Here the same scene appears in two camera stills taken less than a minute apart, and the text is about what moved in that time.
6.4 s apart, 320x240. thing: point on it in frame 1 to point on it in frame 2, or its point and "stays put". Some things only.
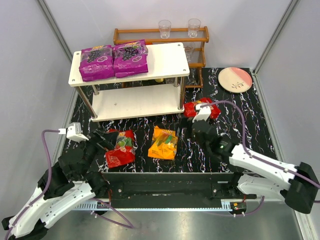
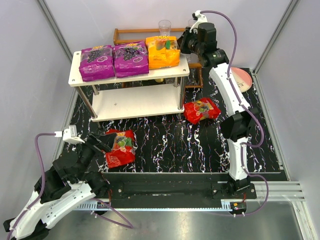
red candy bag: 124,151 stays put
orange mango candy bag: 164,144 to 163,51
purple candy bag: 97,63 stays put
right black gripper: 188,125 to 186,41
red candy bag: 189,108 stays put
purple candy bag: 130,58 stays put
